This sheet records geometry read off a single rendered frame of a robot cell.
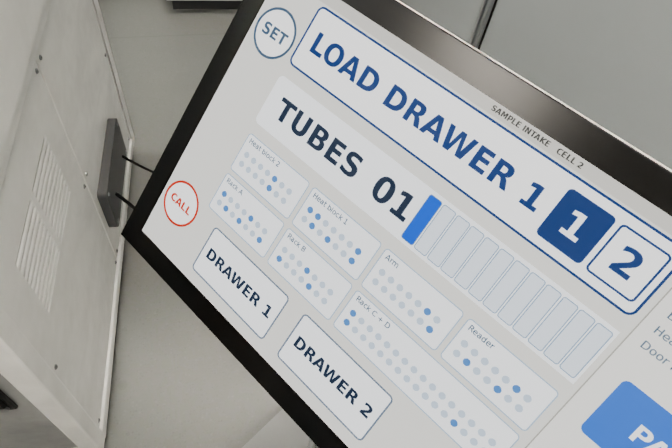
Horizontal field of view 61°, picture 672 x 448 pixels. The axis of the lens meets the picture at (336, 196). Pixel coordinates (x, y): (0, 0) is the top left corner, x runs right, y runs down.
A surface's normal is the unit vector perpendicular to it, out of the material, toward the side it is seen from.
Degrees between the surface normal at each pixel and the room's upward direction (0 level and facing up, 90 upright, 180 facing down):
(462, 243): 50
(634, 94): 90
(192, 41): 0
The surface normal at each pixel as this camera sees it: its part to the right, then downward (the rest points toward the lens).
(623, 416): -0.47, 0.02
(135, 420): 0.10, -0.61
